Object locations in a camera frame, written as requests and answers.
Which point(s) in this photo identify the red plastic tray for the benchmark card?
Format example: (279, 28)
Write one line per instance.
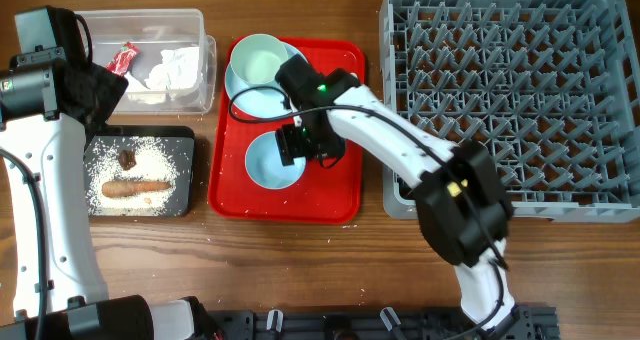
(321, 195)

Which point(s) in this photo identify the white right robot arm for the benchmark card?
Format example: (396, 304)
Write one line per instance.
(461, 204)

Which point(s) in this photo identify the white tissue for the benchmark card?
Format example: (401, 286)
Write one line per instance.
(178, 70)

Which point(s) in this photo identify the red snack wrapper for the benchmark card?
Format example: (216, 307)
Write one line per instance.
(122, 60)

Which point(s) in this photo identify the brown food scrap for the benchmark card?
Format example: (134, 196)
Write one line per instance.
(126, 159)

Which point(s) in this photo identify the pile of white rice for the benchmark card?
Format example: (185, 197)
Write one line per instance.
(153, 163)

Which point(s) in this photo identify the grey plastic dishwasher rack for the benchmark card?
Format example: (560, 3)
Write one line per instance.
(549, 87)

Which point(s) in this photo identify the black waste tray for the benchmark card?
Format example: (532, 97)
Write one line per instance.
(180, 144)

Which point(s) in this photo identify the mint green bowl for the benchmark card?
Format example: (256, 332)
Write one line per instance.
(257, 58)

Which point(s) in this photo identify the clear plastic waste bin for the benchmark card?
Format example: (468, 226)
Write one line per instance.
(154, 30)

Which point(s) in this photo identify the orange carrot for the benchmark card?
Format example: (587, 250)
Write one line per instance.
(121, 189)

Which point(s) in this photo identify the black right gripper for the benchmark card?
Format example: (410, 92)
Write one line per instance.
(290, 146)

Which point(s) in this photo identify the light blue bowl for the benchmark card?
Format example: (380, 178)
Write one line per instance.
(264, 166)

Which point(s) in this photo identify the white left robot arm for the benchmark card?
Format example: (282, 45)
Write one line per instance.
(53, 99)

